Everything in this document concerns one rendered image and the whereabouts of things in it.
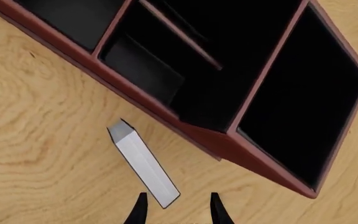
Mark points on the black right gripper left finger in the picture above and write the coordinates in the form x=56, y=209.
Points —
x=139, y=212

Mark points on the white-paged book with black cover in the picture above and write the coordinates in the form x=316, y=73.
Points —
x=141, y=161

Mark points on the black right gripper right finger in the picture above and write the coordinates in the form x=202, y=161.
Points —
x=221, y=213

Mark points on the red-brown desk caddy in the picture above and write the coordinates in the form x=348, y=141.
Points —
x=216, y=77

